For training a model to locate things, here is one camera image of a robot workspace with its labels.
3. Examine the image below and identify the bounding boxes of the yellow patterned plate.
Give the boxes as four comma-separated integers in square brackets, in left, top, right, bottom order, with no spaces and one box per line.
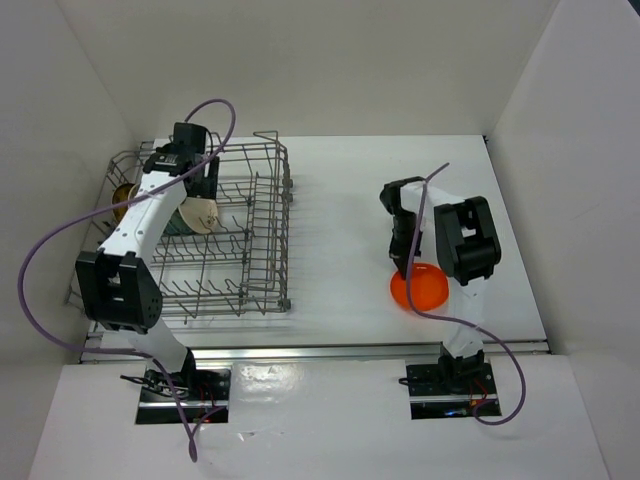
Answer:
[111,182,135,224]

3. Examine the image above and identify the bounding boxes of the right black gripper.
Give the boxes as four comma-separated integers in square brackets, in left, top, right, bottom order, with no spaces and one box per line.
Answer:
[389,211,423,279]

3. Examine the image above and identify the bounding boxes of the orange plate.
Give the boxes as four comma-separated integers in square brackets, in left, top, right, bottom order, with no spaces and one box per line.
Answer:
[389,263,449,311]

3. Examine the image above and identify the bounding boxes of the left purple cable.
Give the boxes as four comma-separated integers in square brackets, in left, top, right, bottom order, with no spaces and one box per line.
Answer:
[17,99,237,463]

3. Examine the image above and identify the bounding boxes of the aluminium rail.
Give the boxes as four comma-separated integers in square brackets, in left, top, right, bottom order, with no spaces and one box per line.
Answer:
[79,341,551,368]

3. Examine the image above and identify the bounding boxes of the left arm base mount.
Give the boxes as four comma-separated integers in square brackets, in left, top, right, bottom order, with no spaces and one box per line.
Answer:
[120,368,232,425]

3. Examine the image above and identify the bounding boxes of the blue floral plate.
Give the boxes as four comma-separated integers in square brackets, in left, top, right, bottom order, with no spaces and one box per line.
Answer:
[164,209,194,236]

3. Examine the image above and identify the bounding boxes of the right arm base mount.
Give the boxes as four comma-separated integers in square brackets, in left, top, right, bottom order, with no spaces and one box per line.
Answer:
[398,362,501,420]

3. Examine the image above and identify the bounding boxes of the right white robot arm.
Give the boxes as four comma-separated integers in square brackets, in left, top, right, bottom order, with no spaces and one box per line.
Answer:
[379,177,502,393]

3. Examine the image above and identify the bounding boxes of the cream plate with black patch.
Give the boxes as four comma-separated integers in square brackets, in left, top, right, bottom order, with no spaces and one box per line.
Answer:
[178,197,218,235]

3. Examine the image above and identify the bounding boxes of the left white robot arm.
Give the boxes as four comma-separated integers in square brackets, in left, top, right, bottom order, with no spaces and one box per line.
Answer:
[75,123,219,400]

